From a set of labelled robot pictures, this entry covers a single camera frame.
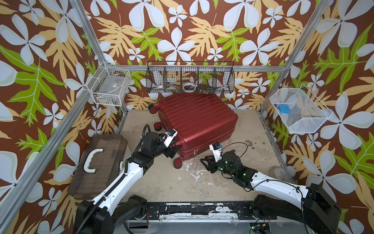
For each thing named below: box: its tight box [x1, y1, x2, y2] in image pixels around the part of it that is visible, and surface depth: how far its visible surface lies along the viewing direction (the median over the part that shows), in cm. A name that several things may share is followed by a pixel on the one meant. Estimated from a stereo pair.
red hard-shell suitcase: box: [148, 92, 239, 170], surface depth 88 cm
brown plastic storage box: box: [67, 134, 129, 200], surface depth 73 cm
